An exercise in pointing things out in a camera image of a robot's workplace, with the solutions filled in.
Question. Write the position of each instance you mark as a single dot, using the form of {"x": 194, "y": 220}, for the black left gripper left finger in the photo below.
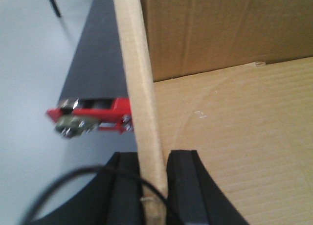
{"x": 105, "y": 200}

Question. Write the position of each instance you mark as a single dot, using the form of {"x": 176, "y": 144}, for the black conveyor belt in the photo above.
{"x": 97, "y": 70}

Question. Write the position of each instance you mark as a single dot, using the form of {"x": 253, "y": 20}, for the brown cardboard carton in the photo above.
{"x": 233, "y": 80}

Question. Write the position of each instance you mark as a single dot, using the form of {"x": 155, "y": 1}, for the red conveyor end bracket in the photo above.
{"x": 74, "y": 117}

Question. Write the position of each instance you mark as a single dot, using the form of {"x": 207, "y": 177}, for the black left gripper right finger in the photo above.
{"x": 194, "y": 195}

